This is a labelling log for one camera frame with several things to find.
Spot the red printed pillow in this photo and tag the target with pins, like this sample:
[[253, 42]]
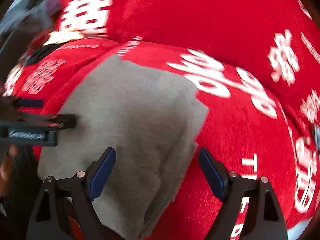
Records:
[[276, 40]]

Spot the grey knit garment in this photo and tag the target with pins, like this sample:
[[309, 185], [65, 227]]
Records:
[[151, 118]]

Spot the left hand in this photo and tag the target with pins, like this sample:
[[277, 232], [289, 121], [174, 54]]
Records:
[[6, 170]]

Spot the cream folded cloth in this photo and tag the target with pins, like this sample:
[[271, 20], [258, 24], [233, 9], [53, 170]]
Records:
[[59, 37]]

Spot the red printed bed blanket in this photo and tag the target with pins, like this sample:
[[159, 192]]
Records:
[[246, 128]]

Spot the pile of dark clothes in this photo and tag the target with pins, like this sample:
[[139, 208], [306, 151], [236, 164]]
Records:
[[20, 25]]

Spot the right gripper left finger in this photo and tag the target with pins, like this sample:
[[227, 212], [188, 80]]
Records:
[[49, 218]]

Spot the black folded garment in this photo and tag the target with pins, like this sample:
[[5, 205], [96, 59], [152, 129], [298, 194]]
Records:
[[40, 53]]

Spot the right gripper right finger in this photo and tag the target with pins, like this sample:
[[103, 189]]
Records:
[[264, 218]]

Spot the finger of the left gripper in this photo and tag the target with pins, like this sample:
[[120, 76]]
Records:
[[23, 102], [60, 121]]

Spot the grey crumpled cloth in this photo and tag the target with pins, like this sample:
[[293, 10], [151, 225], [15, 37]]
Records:
[[316, 135]]

